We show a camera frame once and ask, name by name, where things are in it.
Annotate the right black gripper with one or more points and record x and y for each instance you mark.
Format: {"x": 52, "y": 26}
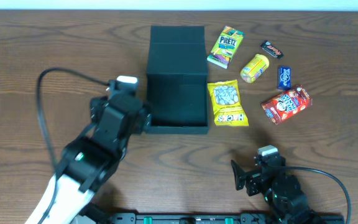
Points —
{"x": 250, "y": 179}

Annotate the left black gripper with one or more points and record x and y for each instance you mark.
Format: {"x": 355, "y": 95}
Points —
{"x": 145, "y": 118}

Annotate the black box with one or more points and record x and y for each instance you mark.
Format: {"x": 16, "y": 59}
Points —
{"x": 177, "y": 75}

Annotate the yellow Hacks candy bag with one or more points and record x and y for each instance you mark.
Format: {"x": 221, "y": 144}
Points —
{"x": 226, "y": 103}

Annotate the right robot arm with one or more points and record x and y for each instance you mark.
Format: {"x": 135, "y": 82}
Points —
{"x": 281, "y": 191}

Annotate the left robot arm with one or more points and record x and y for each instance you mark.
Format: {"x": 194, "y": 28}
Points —
{"x": 92, "y": 158}

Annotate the blue Eclipse mint pack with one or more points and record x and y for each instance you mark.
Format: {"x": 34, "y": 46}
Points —
{"x": 284, "y": 78}

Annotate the red Hello Panda box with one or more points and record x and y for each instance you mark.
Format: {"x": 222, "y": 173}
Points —
{"x": 287, "y": 104}

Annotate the yellow candy tube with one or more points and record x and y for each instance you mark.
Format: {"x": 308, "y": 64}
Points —
{"x": 255, "y": 68}

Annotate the green Pretz snack box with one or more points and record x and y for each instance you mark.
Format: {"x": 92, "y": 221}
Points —
{"x": 225, "y": 47}

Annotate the black Mars chocolate bar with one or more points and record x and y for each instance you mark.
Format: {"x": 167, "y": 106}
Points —
{"x": 271, "y": 49}

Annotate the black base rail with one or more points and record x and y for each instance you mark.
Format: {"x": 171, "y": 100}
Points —
{"x": 93, "y": 214}

